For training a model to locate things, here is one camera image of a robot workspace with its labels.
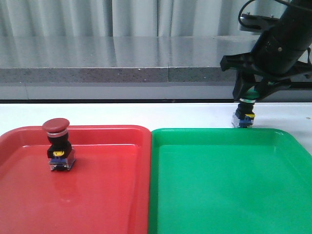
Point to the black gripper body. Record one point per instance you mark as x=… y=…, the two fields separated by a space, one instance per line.
x=275 y=55

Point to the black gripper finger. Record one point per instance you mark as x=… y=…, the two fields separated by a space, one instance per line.
x=243 y=88
x=264 y=88

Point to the green mushroom push button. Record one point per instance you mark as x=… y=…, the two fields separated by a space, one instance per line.
x=244 y=116

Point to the red mushroom push button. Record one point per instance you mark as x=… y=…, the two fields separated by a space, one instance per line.
x=61 y=154

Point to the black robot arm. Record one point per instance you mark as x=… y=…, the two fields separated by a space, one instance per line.
x=299 y=11

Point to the green plastic tray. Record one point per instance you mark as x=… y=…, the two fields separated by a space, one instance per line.
x=229 y=181

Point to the red plastic tray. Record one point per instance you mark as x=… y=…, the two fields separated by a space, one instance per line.
x=105 y=192

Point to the grey stone counter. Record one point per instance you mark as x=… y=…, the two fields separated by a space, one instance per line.
x=118 y=69

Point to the grey curtain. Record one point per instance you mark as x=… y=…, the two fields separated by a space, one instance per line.
x=131 y=18

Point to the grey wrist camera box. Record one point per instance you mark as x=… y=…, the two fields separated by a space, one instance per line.
x=255 y=23

